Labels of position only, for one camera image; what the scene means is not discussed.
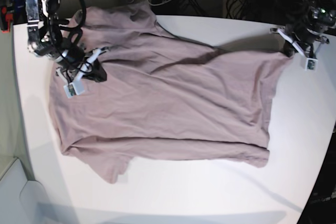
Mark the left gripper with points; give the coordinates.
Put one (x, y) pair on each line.
(304, 34)

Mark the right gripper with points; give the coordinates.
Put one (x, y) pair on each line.
(72, 60)

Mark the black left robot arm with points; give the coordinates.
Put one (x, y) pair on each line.
(317, 12)

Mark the mauve t-shirt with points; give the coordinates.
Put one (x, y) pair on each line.
(164, 98)

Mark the red and black clamp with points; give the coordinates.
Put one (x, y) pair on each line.
(9, 15)

